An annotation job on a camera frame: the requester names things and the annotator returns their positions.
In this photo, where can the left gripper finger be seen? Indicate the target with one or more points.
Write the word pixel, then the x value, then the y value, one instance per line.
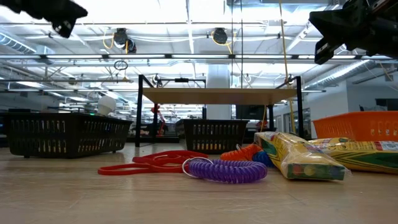
pixel 62 11

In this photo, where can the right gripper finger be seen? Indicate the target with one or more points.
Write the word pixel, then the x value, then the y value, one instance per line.
pixel 329 23

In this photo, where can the orange plastic basket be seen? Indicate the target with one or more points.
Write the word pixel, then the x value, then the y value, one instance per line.
pixel 342 126

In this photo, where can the black plastic basket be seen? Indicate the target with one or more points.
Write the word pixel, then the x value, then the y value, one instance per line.
pixel 214 137
pixel 71 136

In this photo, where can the yellow crayon pack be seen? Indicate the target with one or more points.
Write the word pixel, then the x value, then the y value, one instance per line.
pixel 295 155
pixel 367 155

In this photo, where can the blue coil wristband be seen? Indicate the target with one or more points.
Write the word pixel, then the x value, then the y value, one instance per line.
pixel 262 158

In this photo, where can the orange coil wristband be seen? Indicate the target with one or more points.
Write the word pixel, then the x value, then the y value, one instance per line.
pixel 241 153

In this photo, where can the red rubber band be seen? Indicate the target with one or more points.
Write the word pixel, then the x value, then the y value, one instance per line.
pixel 124 170
pixel 149 160

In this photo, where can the purple coil wristband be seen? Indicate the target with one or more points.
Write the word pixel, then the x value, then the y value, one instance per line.
pixel 227 171

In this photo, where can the white light bulb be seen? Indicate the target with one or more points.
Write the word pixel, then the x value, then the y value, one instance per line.
pixel 106 105

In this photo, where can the black flat screen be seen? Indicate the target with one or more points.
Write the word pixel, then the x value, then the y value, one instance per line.
pixel 250 112
pixel 19 110

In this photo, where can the wooden shelf with black legs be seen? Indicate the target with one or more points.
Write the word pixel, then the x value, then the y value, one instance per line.
pixel 217 96

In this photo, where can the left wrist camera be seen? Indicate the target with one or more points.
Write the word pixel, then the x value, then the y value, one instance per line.
pixel 64 27

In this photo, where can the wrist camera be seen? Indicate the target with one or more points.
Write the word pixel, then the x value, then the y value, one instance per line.
pixel 64 27
pixel 325 51

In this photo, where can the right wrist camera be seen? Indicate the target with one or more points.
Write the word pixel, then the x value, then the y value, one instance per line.
pixel 325 51

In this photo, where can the silver ventilation duct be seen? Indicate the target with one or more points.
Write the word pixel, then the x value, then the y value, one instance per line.
pixel 339 74
pixel 15 43

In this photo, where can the black wall screen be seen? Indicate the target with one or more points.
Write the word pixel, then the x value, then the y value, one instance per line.
pixel 387 104

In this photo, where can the long ceiling light rail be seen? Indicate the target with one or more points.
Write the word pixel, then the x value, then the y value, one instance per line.
pixel 199 56

